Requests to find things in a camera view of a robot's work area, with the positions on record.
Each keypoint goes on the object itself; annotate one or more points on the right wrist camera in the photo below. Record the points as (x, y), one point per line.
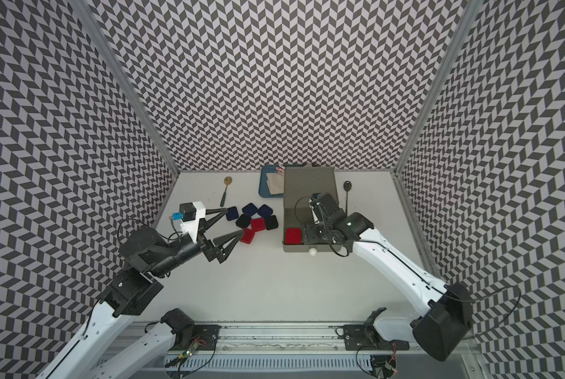
(317, 216)

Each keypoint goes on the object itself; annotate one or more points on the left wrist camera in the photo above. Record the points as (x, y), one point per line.
(186, 220)

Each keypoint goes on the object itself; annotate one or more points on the navy brooch box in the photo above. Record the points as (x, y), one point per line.
(249, 210)
(265, 211)
(232, 213)

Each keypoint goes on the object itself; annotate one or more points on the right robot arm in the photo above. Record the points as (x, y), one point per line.
(441, 313)

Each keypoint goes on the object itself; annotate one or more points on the navy brooch box middle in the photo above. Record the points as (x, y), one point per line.
(249, 210)

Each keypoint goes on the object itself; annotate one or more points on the black brooch box left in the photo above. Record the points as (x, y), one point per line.
(244, 222)

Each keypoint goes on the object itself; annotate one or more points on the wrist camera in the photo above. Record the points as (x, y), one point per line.
(186, 220)
(317, 216)

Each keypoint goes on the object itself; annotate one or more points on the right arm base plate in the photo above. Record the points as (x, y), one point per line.
(356, 337)

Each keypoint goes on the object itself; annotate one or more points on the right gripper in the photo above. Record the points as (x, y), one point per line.
(309, 234)

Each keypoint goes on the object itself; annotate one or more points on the black brooch box right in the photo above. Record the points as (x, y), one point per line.
(271, 223)

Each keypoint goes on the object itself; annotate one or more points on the beige folded napkin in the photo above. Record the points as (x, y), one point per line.
(275, 182)

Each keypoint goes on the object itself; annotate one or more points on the black brooch box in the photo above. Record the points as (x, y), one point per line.
(244, 222)
(271, 223)

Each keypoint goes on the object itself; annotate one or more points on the black spoon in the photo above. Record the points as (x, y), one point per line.
(347, 186)

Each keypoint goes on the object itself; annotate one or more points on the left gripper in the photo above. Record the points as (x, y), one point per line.
(207, 246)

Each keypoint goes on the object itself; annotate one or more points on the aluminium front rail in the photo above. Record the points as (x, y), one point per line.
(278, 338)

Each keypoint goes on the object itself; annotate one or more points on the three-drawer storage cabinet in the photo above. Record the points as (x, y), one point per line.
(300, 184)

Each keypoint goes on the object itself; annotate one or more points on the red brooch box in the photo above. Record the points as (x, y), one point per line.
(248, 236)
(258, 225)
(293, 236)

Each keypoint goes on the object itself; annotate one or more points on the blue tray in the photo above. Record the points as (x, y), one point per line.
(263, 189)

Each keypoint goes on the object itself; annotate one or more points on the navy brooch box left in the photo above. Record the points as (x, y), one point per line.
(232, 213)

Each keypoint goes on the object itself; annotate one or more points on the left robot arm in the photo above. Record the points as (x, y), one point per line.
(149, 258)

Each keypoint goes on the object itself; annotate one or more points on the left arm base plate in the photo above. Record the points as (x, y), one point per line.
(206, 335)

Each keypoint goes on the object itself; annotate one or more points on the navy brooch box right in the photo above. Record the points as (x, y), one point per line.
(265, 211)

